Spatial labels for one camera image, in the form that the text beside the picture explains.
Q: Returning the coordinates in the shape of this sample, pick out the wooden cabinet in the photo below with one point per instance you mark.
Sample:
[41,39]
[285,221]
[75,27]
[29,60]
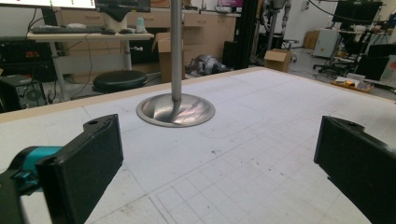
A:
[205,34]

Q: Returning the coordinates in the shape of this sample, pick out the small cardboard box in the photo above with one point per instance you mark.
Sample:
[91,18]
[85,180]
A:
[277,60]

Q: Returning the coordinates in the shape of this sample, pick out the white desk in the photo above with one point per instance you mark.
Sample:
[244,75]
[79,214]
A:
[93,36]

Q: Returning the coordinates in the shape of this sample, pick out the wooden tray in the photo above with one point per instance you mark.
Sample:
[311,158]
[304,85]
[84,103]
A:
[351,84]

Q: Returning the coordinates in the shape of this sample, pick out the black monitor on stand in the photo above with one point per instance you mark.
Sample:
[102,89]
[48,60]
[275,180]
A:
[356,11]

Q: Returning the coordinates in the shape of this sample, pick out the metal stand with round base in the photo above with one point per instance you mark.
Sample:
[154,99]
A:
[176,46]

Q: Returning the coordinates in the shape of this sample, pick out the brown cardboard box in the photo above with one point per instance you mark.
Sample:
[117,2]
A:
[311,39]

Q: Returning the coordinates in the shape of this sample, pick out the black computer tower with fan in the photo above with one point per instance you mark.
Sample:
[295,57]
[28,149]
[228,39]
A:
[32,93]

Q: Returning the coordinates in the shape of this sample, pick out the black keyboard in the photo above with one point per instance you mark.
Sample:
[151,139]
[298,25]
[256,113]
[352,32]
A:
[65,30]

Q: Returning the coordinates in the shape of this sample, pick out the grey rounded shell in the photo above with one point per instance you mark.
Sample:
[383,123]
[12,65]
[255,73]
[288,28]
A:
[205,65]

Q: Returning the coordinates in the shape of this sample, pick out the white cabinet box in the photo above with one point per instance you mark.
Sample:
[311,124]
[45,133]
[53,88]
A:
[325,43]

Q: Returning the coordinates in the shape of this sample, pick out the dark computer monitor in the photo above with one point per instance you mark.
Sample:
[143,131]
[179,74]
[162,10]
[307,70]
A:
[124,4]

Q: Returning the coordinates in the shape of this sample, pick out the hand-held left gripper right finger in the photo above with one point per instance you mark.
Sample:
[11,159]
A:
[358,165]

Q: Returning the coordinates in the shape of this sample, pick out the black equipment rack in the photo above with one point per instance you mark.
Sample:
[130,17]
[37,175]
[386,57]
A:
[21,53]

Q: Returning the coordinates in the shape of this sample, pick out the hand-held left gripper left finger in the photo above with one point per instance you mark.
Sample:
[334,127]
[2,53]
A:
[84,168]

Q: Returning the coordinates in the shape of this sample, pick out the tall open cardboard box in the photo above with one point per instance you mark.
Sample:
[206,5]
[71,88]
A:
[165,59]

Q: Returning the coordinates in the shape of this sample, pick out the grey robot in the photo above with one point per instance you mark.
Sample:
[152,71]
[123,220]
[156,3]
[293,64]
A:
[275,18]

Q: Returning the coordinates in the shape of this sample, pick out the bright computer monitor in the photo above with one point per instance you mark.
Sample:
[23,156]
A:
[46,3]

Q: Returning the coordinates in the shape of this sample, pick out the black round stool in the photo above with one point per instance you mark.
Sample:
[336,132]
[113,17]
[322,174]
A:
[120,80]

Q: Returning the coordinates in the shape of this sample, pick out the black office chair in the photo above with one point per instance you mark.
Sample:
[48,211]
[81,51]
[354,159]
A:
[342,63]

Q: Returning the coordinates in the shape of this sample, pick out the pale blue bottle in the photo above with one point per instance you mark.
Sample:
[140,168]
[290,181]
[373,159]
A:
[140,25]

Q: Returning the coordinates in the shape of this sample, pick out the black computer mouse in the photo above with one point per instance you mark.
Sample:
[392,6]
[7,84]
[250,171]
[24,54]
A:
[126,31]

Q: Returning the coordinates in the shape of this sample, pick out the black metal column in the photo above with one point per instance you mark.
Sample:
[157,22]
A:
[246,34]

